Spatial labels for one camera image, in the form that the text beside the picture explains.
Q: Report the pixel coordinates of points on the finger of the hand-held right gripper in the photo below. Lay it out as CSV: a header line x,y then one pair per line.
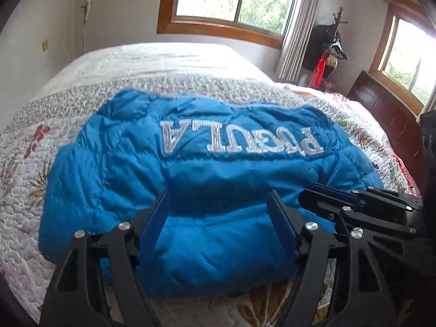
x,y
316,204
332,193

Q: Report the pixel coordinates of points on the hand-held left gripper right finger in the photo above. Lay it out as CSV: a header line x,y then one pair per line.
x,y
282,226

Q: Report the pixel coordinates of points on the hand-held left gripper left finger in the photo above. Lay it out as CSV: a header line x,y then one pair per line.
x,y
155,223

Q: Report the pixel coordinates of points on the blue puffer jacket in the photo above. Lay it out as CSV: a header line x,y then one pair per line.
x,y
211,177

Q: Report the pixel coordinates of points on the dark wooden headboard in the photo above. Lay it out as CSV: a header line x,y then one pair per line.
x,y
388,115

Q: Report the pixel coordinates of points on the small wooden framed window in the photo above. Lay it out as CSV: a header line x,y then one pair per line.
x,y
408,58

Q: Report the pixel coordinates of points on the red hanging cloth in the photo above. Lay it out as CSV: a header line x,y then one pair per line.
x,y
318,73

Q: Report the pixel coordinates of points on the black hanging garment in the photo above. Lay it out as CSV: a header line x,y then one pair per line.
x,y
318,47

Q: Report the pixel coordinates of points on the floral quilted bedspread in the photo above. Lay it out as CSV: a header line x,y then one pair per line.
x,y
153,71

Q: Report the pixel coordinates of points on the white striped curtain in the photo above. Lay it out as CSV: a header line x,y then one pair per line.
x,y
299,30

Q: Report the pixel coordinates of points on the wooden coat rack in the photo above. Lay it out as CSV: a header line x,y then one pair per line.
x,y
338,18

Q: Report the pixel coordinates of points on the large wooden framed window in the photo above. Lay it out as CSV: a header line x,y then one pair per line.
x,y
235,0

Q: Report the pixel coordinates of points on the yellowed wall switch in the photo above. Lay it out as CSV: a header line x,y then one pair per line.
x,y
45,45

